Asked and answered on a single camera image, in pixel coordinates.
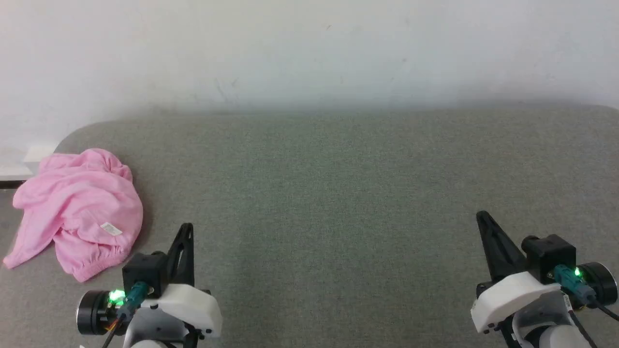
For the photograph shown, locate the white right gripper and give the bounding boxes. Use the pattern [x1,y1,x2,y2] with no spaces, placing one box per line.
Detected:
[471,211,564,334]

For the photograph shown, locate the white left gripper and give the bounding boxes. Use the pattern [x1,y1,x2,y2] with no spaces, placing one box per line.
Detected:
[139,223,223,340]

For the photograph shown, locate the pink cotton shorts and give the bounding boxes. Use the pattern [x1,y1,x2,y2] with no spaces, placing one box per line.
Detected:
[2,148,144,283]

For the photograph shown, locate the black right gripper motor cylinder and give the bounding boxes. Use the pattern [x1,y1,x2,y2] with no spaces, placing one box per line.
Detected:
[578,262,619,306]

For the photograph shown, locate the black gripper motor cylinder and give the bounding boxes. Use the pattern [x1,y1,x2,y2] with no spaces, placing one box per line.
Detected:
[76,289,119,335]
[578,262,619,306]

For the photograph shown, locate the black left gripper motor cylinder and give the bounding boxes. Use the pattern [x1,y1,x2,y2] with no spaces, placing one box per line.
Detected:
[76,289,119,335]

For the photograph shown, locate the white skirting board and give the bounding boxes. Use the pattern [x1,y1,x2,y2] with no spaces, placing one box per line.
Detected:
[0,144,59,181]

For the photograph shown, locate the left camera cable teal plug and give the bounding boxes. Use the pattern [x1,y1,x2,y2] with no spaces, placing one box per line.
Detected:
[101,282,149,348]

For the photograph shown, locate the camera cable teal plug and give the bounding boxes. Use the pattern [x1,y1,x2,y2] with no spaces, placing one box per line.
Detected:
[101,282,149,348]
[553,264,619,348]

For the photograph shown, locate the right camera cable teal plug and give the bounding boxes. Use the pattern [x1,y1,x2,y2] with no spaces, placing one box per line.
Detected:
[553,264,619,348]

